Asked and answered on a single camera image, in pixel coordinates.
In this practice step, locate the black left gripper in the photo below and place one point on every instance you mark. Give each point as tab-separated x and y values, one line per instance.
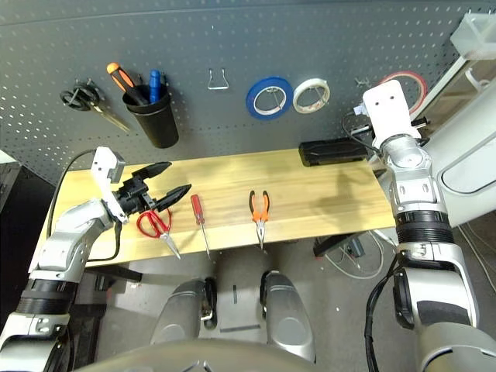
131	193

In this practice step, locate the white shelf frame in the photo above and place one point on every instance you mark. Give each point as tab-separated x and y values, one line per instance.
453	71

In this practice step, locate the black power adapter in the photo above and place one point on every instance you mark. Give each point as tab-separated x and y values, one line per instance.
355	246

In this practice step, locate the black side cabinet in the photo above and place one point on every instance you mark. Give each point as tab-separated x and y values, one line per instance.
15	213

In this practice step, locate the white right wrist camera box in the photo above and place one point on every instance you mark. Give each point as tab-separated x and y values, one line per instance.
387	108

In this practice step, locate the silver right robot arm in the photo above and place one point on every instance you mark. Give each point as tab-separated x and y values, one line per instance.
418	186

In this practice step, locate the orange black screwdriver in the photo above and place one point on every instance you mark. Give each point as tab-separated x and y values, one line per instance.
124	81

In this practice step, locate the blue tape roll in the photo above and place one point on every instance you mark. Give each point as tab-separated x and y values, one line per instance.
251	102

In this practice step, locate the black ribbed tool case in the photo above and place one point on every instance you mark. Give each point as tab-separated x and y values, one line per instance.
329	153

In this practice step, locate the translucent white bin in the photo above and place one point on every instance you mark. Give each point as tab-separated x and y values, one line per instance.
470	36

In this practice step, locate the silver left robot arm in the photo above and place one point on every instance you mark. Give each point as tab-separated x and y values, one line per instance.
62	240

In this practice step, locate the red tape roll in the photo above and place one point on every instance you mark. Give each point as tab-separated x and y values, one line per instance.
420	83

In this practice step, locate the silver robot leg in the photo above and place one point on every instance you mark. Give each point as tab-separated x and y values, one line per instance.
286	321
178	317

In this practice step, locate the black plastic cup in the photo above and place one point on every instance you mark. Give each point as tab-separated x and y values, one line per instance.
159	128

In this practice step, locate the white tape roll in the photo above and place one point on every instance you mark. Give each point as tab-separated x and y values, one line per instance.
296	100

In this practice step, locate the black table foot bar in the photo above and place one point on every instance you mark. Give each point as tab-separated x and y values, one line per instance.
329	244
116	274

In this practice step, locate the grey robot torso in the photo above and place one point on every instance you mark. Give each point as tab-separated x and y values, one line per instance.
193	356

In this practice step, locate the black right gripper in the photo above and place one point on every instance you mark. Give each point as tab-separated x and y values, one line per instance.
420	122

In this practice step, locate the silver left robot leg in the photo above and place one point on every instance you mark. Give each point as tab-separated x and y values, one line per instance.
178	317

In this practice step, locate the metal single peg hook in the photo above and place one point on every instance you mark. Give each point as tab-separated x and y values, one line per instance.
362	82

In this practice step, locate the orange black needle-nose pliers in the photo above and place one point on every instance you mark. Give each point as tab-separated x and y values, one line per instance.
259	217

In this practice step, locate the silver right robot leg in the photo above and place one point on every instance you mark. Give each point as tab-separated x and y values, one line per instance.
286	321

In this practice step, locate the dark grey pegboard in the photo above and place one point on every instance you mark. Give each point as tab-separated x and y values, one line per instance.
271	38

